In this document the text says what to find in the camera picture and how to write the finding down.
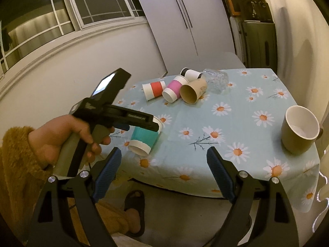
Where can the clear glass cup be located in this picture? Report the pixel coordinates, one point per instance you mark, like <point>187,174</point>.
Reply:
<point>217,80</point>

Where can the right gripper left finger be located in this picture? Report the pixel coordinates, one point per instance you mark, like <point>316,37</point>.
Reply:
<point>52,224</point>

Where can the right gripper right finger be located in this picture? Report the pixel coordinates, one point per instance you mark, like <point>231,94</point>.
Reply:
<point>260,208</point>

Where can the white wardrobe cabinet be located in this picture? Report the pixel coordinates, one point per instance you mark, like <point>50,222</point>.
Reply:
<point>189,33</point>

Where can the window with white frame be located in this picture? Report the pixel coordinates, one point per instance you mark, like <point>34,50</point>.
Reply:
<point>27,25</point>

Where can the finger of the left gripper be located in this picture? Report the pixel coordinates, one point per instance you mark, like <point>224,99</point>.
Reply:
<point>123,118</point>

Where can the brown fuzzy sleeve forearm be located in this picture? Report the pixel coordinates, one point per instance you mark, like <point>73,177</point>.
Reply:
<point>22,180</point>

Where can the person left hand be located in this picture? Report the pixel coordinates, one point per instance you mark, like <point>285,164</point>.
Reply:
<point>47,140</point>

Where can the black banded paper cup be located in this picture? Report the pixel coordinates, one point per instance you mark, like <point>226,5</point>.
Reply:
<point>190,74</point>

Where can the teal banded paper cup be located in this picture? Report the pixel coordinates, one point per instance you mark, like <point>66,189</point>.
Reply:
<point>143,140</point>

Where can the olive ceramic mug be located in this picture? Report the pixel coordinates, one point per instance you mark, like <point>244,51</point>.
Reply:
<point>300,129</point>

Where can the pink banded paper cup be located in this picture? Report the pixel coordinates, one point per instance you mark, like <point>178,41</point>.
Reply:
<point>172,92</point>

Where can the brown kraft paper cup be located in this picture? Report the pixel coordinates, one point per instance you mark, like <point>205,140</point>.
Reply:
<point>191,92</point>

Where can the daisy print tablecloth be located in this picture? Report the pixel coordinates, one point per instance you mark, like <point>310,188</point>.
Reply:
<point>243,123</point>

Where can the red banded paper cup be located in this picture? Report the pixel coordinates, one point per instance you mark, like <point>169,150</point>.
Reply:
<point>153,90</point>

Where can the black slipper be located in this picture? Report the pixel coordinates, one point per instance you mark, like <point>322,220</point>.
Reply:
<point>134,207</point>

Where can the dark bag on box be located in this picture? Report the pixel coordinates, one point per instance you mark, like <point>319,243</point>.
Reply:
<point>255,11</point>

